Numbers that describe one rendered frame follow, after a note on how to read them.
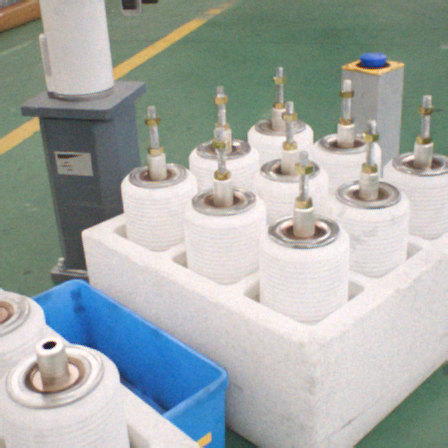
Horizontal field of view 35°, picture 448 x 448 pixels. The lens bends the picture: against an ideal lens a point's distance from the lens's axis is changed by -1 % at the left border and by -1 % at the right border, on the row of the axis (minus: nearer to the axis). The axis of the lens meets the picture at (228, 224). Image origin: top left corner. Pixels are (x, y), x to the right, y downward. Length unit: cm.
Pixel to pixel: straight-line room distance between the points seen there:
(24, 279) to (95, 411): 70
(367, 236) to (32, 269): 65
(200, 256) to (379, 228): 20
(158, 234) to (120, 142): 24
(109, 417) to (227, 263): 30
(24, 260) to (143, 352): 46
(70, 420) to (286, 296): 29
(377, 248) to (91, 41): 51
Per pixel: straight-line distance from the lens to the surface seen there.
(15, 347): 63
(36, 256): 129
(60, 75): 108
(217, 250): 79
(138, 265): 86
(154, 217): 87
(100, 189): 109
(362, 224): 80
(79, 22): 105
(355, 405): 81
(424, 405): 92
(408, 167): 91
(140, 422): 63
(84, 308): 97
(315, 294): 73
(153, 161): 88
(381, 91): 111
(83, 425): 55
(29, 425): 55
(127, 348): 91
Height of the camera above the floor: 60
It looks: 27 degrees down
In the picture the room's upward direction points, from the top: 3 degrees counter-clockwise
